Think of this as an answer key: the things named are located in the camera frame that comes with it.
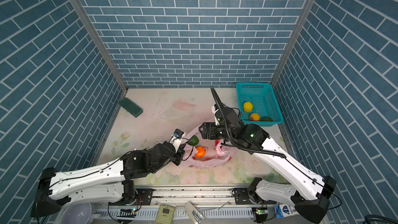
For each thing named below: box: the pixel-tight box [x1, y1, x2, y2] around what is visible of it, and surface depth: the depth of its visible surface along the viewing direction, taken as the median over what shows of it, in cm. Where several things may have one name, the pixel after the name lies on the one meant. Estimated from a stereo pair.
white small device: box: [184, 201, 206, 224], surface depth 69 cm
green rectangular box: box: [118, 97, 144, 118], surface depth 110 cm
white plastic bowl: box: [54, 202, 92, 224], surface depth 69 cm
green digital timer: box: [155, 204, 176, 224], surface depth 69 cm
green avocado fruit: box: [260, 116, 274, 122], surface depth 102 cm
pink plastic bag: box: [183, 126, 233, 169], surface depth 74 cm
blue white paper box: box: [274, 203, 300, 219], surface depth 71 cm
